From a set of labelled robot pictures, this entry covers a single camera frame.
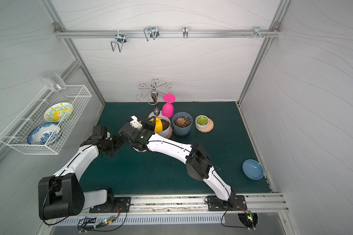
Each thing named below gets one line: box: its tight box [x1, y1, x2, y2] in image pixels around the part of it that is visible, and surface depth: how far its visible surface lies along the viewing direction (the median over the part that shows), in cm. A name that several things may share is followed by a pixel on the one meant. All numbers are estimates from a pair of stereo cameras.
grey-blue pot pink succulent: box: [172, 111, 193, 137], surface depth 99 cm
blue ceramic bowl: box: [242, 159, 265, 181], surface depth 86 cm
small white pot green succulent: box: [195, 114, 210, 132], surface depth 100 cm
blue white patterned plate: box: [26, 122, 62, 145], surface depth 63 cm
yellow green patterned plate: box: [43, 102, 74, 122], surface depth 71 cm
